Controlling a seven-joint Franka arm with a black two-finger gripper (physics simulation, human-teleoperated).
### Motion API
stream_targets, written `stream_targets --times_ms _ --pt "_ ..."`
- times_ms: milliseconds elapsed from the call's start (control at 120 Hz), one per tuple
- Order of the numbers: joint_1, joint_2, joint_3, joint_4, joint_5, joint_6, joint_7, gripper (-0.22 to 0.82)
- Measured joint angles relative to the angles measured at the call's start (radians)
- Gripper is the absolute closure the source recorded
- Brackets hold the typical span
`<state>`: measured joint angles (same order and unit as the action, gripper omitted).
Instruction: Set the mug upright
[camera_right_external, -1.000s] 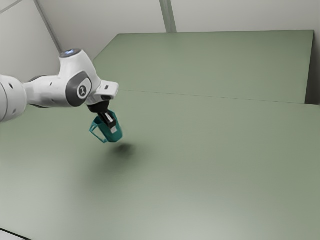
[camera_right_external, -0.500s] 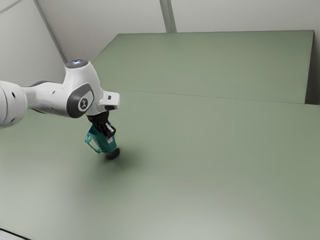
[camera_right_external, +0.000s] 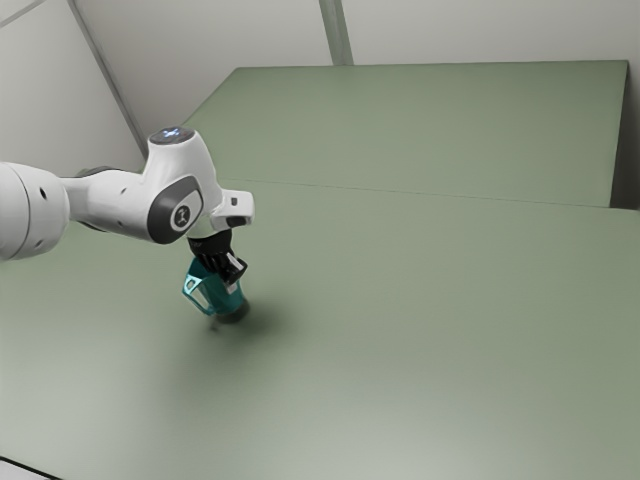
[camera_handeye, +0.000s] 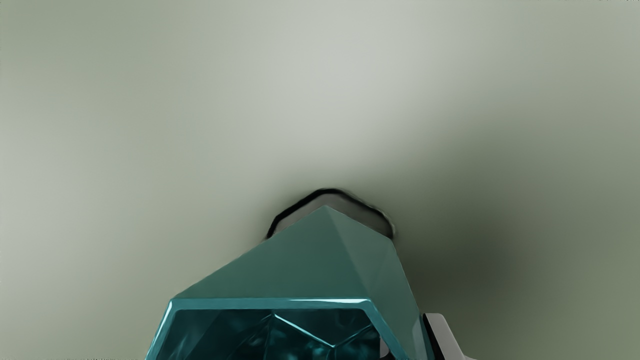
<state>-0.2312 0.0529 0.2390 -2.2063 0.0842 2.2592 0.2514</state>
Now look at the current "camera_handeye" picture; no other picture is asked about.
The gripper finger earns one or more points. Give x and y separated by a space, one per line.
446 339

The teal faceted mug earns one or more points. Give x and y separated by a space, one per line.
310 265

